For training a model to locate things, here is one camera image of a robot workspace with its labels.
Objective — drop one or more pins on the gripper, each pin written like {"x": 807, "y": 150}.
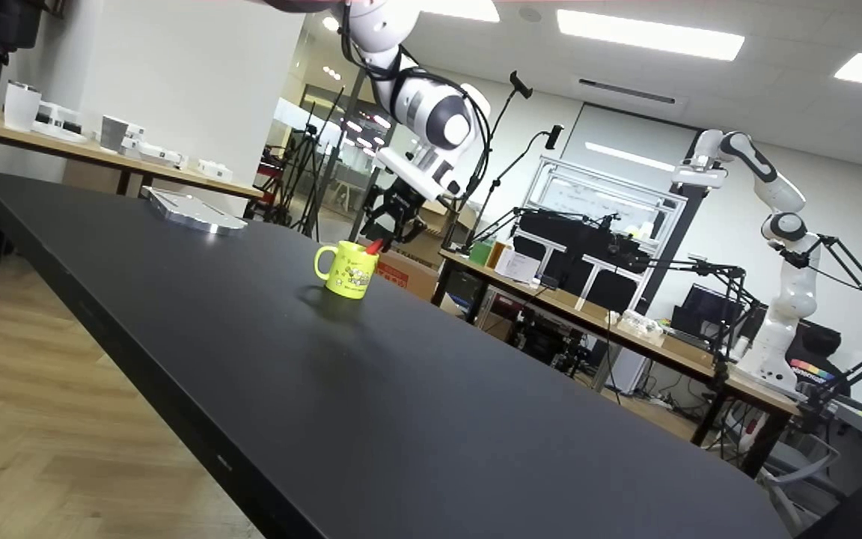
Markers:
{"x": 399, "y": 201}

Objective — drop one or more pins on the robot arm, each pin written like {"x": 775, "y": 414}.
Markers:
{"x": 431, "y": 112}

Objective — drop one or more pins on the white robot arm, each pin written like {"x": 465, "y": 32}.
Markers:
{"x": 783, "y": 299}

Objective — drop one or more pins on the orange marker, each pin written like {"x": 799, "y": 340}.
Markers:
{"x": 376, "y": 245}

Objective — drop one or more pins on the yellow cup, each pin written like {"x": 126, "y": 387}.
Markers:
{"x": 351, "y": 273}

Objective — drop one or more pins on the cardboard box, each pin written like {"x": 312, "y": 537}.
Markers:
{"x": 405, "y": 275}

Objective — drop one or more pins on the green container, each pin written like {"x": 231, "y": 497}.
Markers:
{"x": 480, "y": 253}

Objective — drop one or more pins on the group of black tripods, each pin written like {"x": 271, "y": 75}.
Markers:
{"x": 304, "y": 180}

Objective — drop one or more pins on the black microphone stand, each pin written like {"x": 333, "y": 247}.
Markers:
{"x": 502, "y": 176}

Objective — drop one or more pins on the silver metal plate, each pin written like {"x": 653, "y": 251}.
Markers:
{"x": 195, "y": 211}

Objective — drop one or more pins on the row of white devices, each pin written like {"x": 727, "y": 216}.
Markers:
{"x": 161, "y": 155}

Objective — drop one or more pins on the long wooden table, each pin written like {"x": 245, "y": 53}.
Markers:
{"x": 670, "y": 352}

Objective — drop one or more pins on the black monitor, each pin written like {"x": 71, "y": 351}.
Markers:
{"x": 704, "y": 308}

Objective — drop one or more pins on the white tumbler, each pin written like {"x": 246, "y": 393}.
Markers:
{"x": 21, "y": 105}

